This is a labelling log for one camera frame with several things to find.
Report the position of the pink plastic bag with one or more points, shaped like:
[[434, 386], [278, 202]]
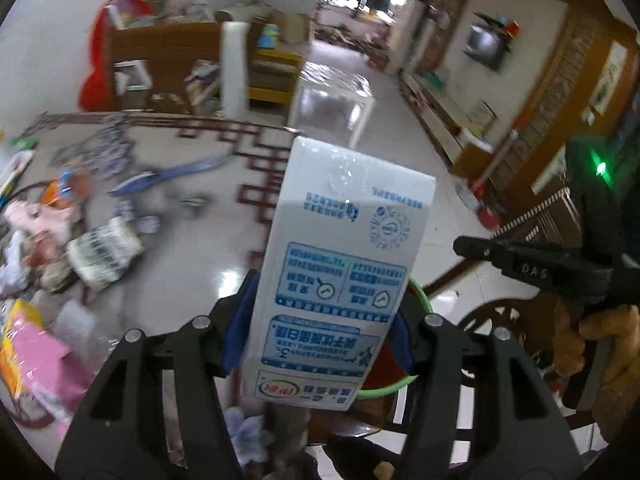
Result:
[[52, 373]]

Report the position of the white blue milk carton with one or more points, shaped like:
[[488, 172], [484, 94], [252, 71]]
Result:
[[343, 242]]

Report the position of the white cloth strip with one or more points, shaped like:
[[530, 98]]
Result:
[[233, 61]]

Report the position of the wall television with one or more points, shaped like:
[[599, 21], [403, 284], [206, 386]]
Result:
[[486, 46]]

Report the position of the colourful toy box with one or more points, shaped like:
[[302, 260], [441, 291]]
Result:
[[269, 38]]

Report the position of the white side table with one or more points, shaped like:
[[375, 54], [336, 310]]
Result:
[[327, 85]]

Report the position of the dark wooden chair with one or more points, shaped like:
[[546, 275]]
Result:
[[169, 52]]

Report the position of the low tv cabinet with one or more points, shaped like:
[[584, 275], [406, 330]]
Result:
[[447, 127]]

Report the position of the newspaper wad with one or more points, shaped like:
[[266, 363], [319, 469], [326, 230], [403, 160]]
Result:
[[101, 256]]

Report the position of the wooden bench sofa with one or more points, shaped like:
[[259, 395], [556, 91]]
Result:
[[274, 72]]

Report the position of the right hand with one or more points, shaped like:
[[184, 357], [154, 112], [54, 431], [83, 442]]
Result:
[[619, 386]]

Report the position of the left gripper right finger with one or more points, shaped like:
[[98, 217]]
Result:
[[481, 409]]

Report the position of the red bucket green rim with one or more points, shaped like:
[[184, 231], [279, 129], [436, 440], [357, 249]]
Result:
[[403, 339]]

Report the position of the orange snack bag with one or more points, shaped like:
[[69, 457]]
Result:
[[71, 187]]

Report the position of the red garment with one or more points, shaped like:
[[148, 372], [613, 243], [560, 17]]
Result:
[[94, 95]]

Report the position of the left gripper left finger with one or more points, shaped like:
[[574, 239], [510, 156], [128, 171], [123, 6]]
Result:
[[118, 431]]

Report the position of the white book rack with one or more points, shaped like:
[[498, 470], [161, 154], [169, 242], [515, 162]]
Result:
[[169, 53]]

